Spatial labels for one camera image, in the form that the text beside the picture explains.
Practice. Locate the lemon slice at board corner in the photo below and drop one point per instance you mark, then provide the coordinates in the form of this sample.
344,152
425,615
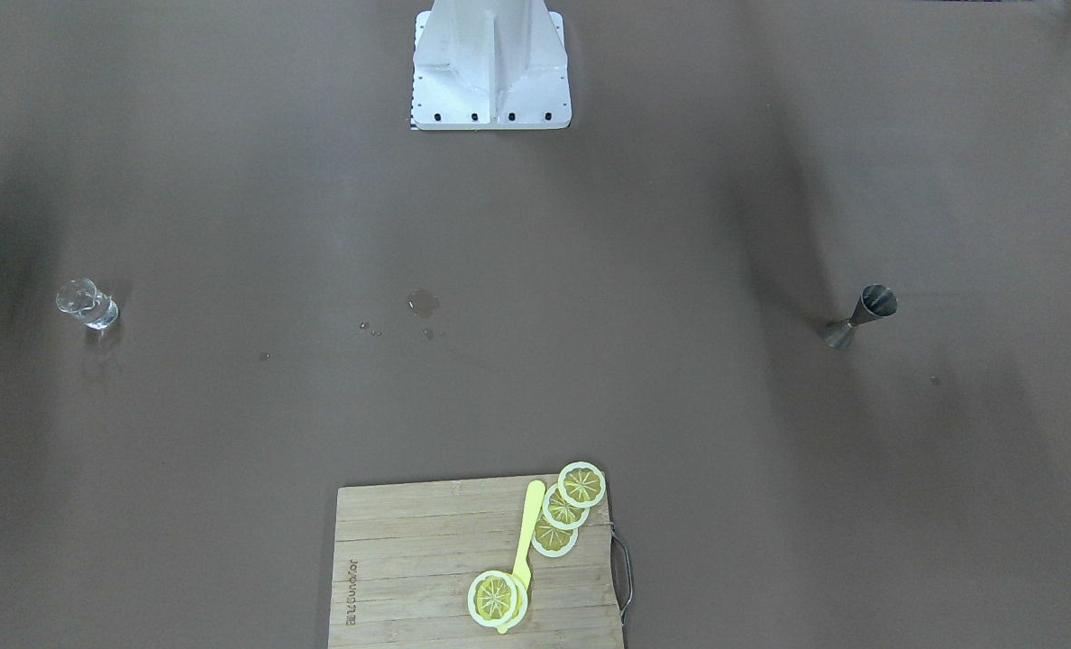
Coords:
582,484

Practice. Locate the lemon slice on knife handle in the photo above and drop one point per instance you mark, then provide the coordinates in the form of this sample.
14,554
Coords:
497,600

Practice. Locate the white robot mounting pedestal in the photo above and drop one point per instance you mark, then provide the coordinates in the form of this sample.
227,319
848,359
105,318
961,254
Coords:
490,66

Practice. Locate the small clear glass cup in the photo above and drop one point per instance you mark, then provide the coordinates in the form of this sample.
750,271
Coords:
90,306

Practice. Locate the bamboo cutting board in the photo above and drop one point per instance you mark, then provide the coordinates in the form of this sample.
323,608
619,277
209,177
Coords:
406,554

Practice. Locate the overlapping lemon slice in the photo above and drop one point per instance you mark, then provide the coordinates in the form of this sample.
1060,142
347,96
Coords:
551,541
558,512

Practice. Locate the steel double jigger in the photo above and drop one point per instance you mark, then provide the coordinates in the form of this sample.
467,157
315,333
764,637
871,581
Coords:
876,302

